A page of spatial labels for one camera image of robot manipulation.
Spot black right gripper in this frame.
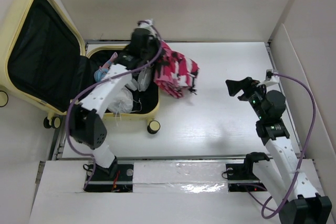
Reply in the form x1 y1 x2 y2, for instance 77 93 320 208
225 77 269 120

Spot white grey headphones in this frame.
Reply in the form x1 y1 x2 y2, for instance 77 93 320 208
126 68 152 92

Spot pink camouflage shorts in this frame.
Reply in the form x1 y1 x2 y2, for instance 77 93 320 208
154 42 200 99

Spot blue pink cat headphones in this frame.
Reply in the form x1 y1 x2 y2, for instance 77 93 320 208
94 52 118 82

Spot white towel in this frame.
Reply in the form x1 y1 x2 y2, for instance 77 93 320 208
107 87 133 113

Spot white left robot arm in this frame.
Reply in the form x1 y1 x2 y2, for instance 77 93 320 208
65 20 163 180

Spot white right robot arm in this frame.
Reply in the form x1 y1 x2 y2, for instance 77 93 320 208
224 77 332 223

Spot yellow open suitcase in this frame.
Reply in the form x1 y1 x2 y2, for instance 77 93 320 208
0 0 164 134

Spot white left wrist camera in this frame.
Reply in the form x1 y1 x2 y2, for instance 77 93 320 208
137 19 154 33

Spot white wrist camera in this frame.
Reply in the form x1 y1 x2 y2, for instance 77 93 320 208
257 69 280 88
137 19 154 33

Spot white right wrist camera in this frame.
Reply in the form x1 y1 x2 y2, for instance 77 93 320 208
257 69 280 88

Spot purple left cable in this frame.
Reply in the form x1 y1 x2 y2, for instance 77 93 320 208
65 19 163 188

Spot metal base rail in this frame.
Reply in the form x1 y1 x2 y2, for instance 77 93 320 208
83 160 266 194

